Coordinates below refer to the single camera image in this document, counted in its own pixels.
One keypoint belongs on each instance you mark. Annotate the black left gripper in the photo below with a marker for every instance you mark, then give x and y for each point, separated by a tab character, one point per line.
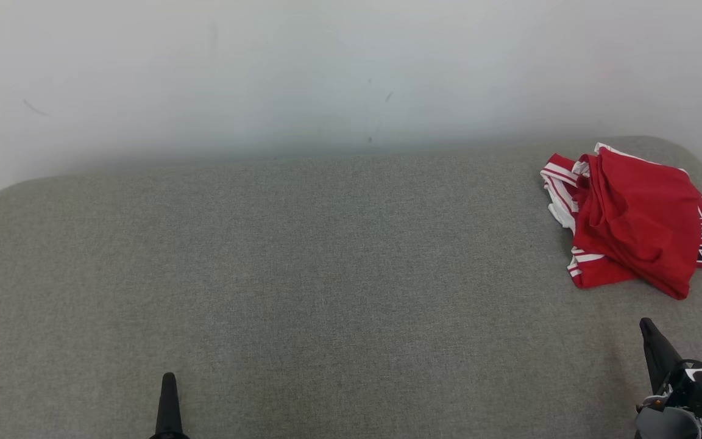
169	436

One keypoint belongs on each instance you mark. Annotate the red Bulls 23 shorts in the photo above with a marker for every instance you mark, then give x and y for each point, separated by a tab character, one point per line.
637	213

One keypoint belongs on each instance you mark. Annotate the red Bulls jersey white sleeves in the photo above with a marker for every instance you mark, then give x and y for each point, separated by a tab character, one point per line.
561	177

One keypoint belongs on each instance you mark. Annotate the grey fabric sofa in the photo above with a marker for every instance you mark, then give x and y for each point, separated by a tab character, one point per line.
326	274

